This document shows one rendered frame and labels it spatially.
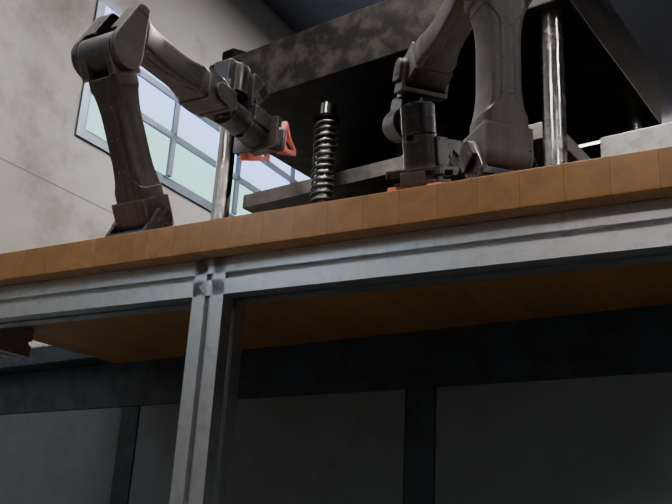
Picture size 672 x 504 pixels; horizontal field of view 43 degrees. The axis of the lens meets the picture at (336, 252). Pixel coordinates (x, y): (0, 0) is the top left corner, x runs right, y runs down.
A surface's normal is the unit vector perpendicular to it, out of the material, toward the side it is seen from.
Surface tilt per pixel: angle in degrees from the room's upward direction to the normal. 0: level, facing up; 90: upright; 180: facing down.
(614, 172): 90
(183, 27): 90
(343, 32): 90
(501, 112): 90
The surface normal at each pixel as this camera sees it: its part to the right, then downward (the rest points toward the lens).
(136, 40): 0.87, -0.11
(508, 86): 0.29, -0.29
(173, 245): -0.48, -0.30
